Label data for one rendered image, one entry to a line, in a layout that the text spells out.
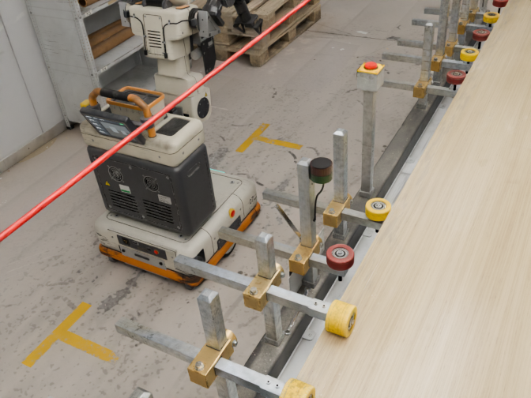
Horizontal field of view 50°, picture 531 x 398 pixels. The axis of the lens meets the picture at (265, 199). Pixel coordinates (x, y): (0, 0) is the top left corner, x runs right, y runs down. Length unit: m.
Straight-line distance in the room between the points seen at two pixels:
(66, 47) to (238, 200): 1.73
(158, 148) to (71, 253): 1.07
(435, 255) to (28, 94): 3.21
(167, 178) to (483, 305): 1.48
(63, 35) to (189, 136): 1.75
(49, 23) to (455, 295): 3.22
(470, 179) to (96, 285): 1.92
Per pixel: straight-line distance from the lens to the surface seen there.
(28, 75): 4.24
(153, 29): 2.65
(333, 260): 1.63
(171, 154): 2.44
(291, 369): 1.74
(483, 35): 3.08
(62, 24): 4.01
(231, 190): 2.99
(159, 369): 2.61
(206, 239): 2.75
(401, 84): 2.73
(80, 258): 3.25
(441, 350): 1.45
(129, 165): 2.65
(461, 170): 2.02
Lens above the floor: 2.03
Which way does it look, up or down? 37 degrees down
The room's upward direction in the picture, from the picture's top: 6 degrees counter-clockwise
